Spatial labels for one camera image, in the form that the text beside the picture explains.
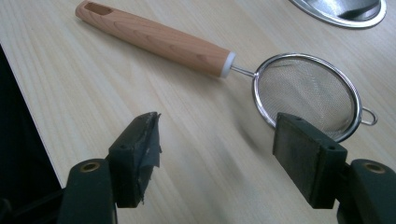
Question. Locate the stainless steel bowl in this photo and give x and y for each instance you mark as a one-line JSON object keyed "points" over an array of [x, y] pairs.
{"points": [[342, 11]]}

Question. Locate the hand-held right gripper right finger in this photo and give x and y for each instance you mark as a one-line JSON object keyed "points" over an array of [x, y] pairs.
{"points": [[314, 161]]}

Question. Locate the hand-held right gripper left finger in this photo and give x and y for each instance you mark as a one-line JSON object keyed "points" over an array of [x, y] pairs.
{"points": [[130, 161]]}

